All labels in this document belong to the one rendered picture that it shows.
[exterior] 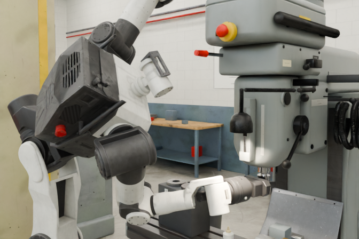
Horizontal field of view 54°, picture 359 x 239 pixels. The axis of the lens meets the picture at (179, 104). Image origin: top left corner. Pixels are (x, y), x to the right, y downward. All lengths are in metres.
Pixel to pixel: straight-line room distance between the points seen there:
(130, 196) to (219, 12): 0.64
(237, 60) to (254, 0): 0.22
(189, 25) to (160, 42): 0.89
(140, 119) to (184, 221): 0.67
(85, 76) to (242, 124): 0.48
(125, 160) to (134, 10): 0.56
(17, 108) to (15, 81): 1.19
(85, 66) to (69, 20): 10.04
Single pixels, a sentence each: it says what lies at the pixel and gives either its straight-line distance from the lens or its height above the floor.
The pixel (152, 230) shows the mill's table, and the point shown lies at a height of 0.95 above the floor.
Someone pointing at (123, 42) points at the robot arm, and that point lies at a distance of 1.23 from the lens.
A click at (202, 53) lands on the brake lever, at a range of 1.15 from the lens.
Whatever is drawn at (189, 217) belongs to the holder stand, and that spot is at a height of 1.04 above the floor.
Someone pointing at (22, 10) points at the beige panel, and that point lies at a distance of 2.61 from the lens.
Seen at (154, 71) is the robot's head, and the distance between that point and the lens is 1.05.
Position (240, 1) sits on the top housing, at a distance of 1.12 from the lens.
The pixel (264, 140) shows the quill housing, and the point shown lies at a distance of 1.21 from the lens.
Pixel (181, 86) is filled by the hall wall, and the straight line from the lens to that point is 7.30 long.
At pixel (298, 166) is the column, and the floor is 1.23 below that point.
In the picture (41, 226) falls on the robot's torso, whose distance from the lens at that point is 1.37.
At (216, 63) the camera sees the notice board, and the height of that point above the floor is 2.01.
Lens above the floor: 1.60
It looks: 3 degrees down
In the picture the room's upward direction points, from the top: straight up
